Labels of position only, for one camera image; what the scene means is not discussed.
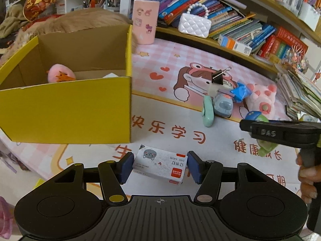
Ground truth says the mint green correction tape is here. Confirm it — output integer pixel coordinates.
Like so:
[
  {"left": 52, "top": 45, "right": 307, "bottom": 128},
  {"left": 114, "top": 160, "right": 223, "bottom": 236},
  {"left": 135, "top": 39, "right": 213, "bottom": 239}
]
[{"left": 202, "top": 95, "right": 214, "bottom": 127}]

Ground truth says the blue green toy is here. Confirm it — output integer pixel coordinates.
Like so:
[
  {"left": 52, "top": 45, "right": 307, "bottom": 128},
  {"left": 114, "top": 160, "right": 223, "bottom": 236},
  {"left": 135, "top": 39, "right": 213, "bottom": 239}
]
[{"left": 245, "top": 111, "right": 277, "bottom": 157}]

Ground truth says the pink chick plush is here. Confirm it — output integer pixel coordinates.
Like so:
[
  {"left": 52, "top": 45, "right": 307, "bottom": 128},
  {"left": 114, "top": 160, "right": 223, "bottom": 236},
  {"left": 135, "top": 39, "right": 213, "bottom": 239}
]
[{"left": 47, "top": 64, "right": 76, "bottom": 83}]

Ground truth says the pink cylinder container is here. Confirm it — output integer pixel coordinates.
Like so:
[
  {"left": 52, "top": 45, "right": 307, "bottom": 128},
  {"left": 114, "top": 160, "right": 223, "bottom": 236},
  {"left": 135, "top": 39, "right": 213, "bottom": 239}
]
[{"left": 132, "top": 0, "right": 160, "bottom": 45}]

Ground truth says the stack of booklets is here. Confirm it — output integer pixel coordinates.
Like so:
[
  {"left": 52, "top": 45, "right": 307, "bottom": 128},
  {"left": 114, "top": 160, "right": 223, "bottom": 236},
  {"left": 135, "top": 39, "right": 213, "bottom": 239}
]
[{"left": 274, "top": 64, "right": 320, "bottom": 120}]

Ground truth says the white quilted pearl handbag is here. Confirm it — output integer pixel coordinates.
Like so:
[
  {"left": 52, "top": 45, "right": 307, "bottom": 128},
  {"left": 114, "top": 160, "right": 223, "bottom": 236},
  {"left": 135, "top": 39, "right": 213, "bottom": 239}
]
[{"left": 178, "top": 3, "right": 212, "bottom": 38}]

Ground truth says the yellow cardboard box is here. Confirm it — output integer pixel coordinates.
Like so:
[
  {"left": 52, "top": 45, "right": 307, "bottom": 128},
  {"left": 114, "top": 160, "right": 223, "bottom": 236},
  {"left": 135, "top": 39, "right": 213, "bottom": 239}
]
[{"left": 1, "top": 25, "right": 132, "bottom": 144}]

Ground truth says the white staples box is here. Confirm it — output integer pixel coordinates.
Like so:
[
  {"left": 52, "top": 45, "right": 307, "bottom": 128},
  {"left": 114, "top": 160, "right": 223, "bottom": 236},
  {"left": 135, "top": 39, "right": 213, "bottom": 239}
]
[{"left": 133, "top": 145, "right": 188, "bottom": 185}]

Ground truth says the orange white small box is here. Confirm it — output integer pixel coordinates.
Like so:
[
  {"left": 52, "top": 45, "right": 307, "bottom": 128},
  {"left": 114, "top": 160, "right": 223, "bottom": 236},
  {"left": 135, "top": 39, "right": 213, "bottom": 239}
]
[{"left": 218, "top": 34, "right": 252, "bottom": 56}]

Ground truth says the olive blanket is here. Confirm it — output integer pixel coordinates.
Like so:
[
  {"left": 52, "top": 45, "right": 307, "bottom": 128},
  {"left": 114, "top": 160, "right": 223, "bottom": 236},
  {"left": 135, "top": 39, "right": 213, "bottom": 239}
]
[{"left": 0, "top": 4, "right": 28, "bottom": 39}]

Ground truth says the black binder clip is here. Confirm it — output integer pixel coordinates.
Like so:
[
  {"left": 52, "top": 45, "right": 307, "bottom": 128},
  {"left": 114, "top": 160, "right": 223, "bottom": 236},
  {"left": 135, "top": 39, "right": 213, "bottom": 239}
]
[{"left": 211, "top": 66, "right": 232, "bottom": 85}]

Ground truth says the pink paw plush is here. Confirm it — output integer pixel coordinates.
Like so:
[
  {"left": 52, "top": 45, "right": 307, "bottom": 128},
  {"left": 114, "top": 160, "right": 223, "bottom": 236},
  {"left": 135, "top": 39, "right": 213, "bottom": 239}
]
[{"left": 245, "top": 83, "right": 277, "bottom": 120}]

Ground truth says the pink cartoon table mat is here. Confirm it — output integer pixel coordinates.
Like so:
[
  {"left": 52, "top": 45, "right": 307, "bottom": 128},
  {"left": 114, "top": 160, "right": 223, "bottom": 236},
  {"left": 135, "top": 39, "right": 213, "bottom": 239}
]
[{"left": 1, "top": 39, "right": 300, "bottom": 193}]

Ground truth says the wooden bookshelf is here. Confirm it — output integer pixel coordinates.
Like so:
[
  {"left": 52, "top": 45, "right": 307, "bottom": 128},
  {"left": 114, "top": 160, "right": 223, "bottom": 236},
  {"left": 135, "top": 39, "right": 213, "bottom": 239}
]
[{"left": 130, "top": 0, "right": 321, "bottom": 74}]

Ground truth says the blue packet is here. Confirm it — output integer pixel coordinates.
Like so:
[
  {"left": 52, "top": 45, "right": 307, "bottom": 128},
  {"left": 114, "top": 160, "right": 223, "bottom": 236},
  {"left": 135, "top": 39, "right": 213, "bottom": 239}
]
[{"left": 230, "top": 82, "right": 252, "bottom": 103}]

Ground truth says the grey toy car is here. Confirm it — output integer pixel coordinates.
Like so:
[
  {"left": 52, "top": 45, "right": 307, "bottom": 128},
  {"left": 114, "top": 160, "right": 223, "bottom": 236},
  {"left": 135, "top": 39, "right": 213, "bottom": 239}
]
[{"left": 214, "top": 93, "right": 233, "bottom": 118}]

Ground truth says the right hand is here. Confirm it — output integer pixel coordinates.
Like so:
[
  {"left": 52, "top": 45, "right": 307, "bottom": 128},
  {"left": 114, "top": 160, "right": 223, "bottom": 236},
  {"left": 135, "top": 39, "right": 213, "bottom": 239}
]
[{"left": 296, "top": 154, "right": 318, "bottom": 205}]

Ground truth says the red dictionary set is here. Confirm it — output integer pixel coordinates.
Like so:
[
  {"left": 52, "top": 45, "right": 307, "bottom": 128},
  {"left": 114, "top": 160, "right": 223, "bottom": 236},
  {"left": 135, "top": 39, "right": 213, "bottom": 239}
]
[{"left": 256, "top": 26, "right": 309, "bottom": 63}]

